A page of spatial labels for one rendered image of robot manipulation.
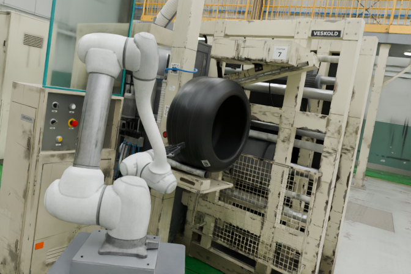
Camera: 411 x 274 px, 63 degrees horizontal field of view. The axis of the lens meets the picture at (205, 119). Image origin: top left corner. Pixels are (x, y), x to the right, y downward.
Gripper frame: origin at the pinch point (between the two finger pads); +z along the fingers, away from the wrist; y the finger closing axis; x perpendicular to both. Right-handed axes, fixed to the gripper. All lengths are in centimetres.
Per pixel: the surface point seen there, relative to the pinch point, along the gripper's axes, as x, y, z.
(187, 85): -31.3, 9.5, 18.3
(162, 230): 71, 27, 10
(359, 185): 240, 4, 541
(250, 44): -54, -7, 64
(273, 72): -36, -21, 73
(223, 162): 15.1, -12.7, 25.3
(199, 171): 18.1, -5.0, 10.6
